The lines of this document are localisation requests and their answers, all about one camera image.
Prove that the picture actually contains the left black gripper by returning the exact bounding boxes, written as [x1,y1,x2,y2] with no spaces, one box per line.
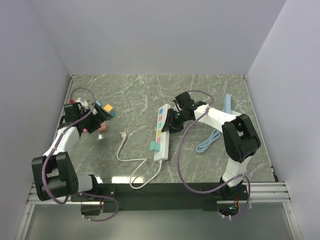
[78,102,113,134]

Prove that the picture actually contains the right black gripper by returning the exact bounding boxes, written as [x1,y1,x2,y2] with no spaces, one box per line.
[161,108,188,135]

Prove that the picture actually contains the yellow plug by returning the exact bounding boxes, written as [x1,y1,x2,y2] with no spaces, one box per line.
[103,104,114,113]

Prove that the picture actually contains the coral plug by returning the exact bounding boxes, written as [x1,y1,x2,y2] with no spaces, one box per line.
[98,122,109,133]

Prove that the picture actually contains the white power strip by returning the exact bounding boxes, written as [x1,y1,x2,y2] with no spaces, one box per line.
[153,104,171,162]

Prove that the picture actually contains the white power cable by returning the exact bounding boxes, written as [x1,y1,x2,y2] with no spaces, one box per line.
[116,131,163,190]

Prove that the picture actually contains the teal plug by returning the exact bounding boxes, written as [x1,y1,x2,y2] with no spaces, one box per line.
[149,141,161,152]

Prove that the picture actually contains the blue power cable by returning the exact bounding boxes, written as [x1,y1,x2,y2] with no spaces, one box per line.
[196,129,221,153]

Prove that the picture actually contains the blue power strip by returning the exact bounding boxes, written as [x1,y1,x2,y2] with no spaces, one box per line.
[223,94,232,114]

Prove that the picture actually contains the white triangular socket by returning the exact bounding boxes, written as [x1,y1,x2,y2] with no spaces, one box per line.
[231,110,248,120]

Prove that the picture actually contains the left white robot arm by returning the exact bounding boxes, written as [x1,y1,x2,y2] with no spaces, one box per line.
[31,101,114,204]

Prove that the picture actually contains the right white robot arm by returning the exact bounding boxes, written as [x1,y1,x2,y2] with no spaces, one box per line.
[161,91,261,200]

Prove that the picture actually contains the black base bar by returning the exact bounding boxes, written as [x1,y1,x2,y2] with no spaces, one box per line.
[70,182,250,216]

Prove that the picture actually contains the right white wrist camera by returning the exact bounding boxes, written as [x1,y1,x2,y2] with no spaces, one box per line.
[173,99,181,112]

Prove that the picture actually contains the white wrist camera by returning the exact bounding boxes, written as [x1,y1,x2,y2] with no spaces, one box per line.
[69,97,91,110]
[173,99,181,112]

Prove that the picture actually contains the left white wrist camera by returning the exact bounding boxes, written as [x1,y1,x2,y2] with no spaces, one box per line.
[69,97,91,110]

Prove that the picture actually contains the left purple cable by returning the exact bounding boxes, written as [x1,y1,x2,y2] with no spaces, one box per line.
[41,86,120,223]

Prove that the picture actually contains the purple cable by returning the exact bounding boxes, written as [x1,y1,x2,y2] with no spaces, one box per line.
[41,86,120,223]
[176,89,252,220]

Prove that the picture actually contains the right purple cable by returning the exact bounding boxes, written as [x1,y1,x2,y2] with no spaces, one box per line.
[176,89,252,220]

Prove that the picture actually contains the aluminium frame rail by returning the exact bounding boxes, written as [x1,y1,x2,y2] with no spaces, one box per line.
[26,182,76,206]

